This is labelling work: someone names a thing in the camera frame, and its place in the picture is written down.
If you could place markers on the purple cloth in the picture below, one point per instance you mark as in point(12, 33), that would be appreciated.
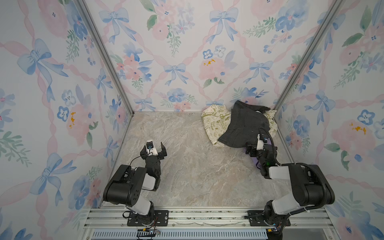
point(274, 162)

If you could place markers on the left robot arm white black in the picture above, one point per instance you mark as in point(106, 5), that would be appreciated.
point(125, 186)

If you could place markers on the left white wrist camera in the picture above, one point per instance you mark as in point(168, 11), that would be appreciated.
point(150, 148)

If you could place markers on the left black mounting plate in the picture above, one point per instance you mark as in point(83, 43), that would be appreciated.
point(158, 218)

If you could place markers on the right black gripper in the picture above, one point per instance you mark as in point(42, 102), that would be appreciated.
point(248, 149)

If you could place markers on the dark grey cloth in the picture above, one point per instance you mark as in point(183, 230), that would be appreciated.
point(246, 121)

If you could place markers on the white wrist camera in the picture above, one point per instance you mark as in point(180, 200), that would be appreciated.
point(150, 148)
point(261, 142)

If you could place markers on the right aluminium corner post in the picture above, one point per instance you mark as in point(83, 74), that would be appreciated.
point(329, 17)

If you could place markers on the black mounting plate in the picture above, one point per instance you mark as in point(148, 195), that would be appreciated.
point(261, 219)
point(158, 218)

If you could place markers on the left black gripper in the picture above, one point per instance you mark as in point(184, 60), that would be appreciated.
point(144, 157)

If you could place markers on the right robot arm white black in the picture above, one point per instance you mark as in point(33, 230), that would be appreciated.
point(309, 188)

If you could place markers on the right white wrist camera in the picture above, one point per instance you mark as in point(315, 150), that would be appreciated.
point(261, 142)

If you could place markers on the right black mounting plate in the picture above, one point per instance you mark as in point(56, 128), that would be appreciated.
point(261, 219)

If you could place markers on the left aluminium corner post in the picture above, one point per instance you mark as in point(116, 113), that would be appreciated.
point(90, 23)

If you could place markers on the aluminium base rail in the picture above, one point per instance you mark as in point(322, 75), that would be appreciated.
point(203, 223)

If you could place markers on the cream floral cloth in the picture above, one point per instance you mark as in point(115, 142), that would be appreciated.
point(216, 120)

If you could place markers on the aluminium corner post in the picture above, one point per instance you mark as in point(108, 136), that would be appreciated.
point(329, 17)
point(90, 23)

